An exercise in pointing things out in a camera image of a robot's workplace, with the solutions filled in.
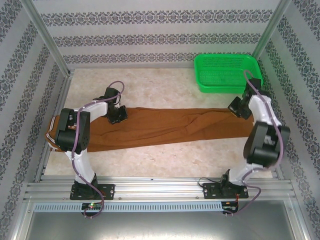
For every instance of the brown long pants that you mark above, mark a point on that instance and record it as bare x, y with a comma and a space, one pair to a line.
162, 127

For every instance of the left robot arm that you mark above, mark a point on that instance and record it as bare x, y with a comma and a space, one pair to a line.
82, 170

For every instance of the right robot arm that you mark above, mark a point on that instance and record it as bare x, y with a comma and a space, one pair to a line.
262, 110

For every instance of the green plastic basket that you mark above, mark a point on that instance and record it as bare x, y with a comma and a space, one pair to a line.
212, 87

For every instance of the controller board with green light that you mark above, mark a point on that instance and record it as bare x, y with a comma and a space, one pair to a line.
92, 206

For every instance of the metal sheet panel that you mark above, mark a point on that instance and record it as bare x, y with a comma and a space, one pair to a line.
162, 226

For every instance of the aluminium side rail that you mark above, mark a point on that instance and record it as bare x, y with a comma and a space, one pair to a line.
53, 127

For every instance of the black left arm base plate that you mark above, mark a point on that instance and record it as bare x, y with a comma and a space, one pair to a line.
108, 191

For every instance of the aluminium frame post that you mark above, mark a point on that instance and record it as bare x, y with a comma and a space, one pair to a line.
271, 30

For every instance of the aluminium mounting rail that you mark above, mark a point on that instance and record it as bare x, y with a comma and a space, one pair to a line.
155, 187

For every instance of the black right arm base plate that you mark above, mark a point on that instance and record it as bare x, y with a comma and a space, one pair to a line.
210, 191

